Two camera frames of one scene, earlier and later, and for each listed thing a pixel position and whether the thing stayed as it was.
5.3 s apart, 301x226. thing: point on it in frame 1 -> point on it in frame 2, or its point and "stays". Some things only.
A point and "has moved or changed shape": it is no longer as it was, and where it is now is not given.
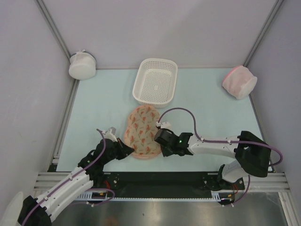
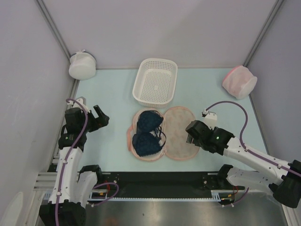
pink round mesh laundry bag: x=239 y=83 stays
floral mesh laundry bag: x=139 y=134 has moved or changed shape
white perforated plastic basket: x=155 y=82 stays
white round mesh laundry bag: x=83 y=65 stays
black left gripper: x=124 y=150 -> x=101 y=121
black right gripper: x=166 y=153 -> x=189 y=139
